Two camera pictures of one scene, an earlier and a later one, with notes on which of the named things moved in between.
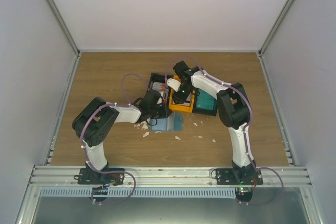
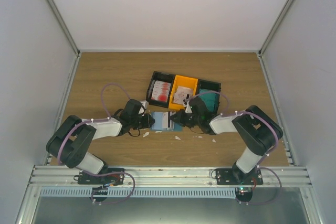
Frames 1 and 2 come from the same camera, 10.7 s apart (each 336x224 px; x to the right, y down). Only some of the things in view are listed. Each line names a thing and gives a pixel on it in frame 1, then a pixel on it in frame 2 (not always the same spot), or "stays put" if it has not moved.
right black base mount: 238,176 stays put
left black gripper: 165,113 -> 148,123
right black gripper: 181,99 -> 180,119
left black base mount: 92,176 stays put
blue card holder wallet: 173,123 stays put
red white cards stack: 161,87 stays put
